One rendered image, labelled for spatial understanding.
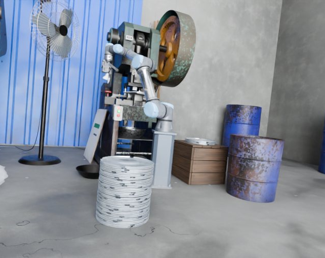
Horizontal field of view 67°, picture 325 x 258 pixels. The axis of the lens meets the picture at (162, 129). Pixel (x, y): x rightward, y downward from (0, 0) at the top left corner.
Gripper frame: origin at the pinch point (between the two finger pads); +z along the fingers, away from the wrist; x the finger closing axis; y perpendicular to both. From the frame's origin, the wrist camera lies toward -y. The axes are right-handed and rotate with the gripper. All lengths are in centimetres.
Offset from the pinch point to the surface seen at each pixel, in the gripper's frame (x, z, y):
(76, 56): -135, -44, 20
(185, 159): 47, 64, -65
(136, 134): -8, 49, -36
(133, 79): -12.7, -8.3, -28.0
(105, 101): 3.2, 18.8, 1.6
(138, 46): -17, -44, -31
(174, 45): -10, -51, -69
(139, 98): -4.9, 11.0, -33.5
